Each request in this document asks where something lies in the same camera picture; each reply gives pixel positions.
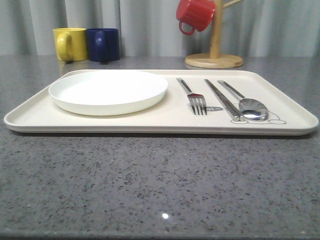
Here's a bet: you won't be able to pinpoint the silver fork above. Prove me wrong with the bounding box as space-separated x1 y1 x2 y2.
176 77 207 116

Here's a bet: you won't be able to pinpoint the white round plate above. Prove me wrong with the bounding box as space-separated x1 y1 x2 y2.
48 70 169 116

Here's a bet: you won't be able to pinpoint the silver chopstick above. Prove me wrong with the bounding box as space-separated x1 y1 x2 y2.
204 78 241 123
205 78 246 122

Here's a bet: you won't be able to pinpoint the silver spoon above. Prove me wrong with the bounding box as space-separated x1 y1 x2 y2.
218 80 269 121

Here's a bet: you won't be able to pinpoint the cream rabbit serving tray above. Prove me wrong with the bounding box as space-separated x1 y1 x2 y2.
4 70 319 136

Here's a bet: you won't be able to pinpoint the wooden mug tree stand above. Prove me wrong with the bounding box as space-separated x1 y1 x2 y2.
184 0 244 69

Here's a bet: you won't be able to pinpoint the dark blue mug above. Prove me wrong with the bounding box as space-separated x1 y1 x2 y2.
85 28 120 62

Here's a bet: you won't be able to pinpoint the red mug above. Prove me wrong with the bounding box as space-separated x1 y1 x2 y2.
176 0 216 36

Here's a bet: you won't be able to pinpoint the yellow mug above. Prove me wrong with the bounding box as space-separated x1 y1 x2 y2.
53 28 88 62

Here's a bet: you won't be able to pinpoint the grey curtain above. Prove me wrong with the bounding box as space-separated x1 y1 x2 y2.
0 0 320 57

